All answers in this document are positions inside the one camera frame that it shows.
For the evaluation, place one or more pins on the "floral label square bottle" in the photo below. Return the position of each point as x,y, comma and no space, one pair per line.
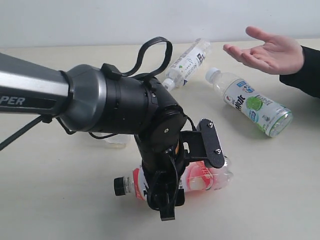
118,141

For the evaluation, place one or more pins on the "person's open hand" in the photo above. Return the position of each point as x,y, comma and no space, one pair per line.
278,55

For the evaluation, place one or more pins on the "black sleeved forearm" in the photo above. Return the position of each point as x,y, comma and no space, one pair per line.
307,79

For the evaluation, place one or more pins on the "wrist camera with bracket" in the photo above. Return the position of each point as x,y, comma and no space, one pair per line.
203,145

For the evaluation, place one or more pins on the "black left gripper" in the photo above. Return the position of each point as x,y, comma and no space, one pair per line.
163,171

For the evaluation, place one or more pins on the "white label clear bottle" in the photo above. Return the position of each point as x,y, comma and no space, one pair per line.
179,72

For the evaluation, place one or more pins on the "lime label water bottle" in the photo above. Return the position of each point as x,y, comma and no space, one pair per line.
269,116

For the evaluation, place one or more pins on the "pink peach drink bottle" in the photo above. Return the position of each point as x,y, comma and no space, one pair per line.
196,177

